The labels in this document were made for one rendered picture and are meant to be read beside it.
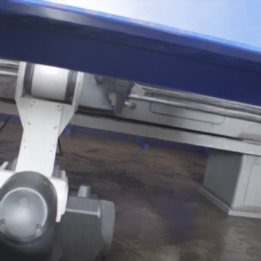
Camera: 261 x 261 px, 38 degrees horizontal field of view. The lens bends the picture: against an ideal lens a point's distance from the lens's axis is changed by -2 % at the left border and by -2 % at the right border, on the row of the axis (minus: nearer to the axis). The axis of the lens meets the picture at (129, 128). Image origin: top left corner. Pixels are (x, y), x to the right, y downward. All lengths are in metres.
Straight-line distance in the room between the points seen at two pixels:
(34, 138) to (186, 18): 1.01
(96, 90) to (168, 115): 0.49
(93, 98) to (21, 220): 1.27
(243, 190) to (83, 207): 1.34
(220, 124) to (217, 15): 2.22
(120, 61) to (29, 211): 0.38
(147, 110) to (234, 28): 2.08
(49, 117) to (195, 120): 1.30
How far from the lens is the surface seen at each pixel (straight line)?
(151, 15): 0.18
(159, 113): 2.28
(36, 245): 0.90
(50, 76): 1.19
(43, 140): 1.17
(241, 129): 2.46
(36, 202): 0.87
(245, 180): 2.48
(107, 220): 1.37
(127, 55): 0.68
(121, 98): 1.19
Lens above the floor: 0.57
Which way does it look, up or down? 4 degrees down
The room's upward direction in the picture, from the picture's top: 10 degrees clockwise
